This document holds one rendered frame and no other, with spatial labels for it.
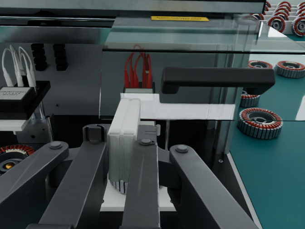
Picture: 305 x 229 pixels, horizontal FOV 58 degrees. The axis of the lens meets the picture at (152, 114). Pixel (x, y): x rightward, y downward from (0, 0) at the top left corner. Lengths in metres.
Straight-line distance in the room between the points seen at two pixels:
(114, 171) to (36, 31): 0.42
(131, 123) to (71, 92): 0.60
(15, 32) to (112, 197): 0.34
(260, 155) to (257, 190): 0.12
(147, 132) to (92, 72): 0.56
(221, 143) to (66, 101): 0.41
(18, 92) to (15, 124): 0.06
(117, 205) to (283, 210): 0.31
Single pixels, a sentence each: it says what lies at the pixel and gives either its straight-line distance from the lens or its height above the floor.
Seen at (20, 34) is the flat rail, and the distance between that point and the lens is 0.56.
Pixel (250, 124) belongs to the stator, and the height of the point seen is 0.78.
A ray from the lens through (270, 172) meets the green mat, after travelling 0.67.
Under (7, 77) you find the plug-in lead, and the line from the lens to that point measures 0.63.
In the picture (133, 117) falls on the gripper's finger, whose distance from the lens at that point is 0.17.
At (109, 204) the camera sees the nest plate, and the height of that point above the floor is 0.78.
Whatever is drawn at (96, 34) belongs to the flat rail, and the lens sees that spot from 0.52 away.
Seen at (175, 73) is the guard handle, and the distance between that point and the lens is 0.27.
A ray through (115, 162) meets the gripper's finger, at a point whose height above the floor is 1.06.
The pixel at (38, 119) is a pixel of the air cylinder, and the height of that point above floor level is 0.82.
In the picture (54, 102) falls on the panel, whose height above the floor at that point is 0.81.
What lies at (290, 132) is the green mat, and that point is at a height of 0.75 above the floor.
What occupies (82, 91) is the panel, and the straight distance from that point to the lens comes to 0.74.
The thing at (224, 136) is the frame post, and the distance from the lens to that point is 0.63.
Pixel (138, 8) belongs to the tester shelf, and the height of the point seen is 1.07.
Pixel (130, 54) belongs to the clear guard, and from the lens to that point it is 0.31.
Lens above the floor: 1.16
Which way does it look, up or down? 31 degrees down
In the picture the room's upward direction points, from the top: 2 degrees clockwise
